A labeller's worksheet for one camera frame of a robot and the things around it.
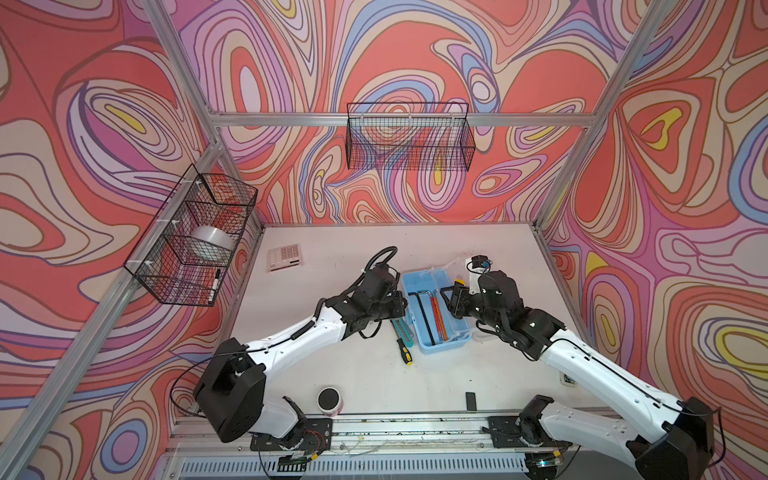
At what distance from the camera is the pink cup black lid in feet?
2.45

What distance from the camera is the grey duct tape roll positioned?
2.35 feet

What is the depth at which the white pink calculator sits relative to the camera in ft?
3.49

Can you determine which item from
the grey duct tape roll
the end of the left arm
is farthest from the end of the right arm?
the grey duct tape roll

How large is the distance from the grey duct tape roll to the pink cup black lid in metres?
0.42

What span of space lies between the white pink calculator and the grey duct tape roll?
1.00 ft

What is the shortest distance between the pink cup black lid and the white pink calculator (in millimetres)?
467
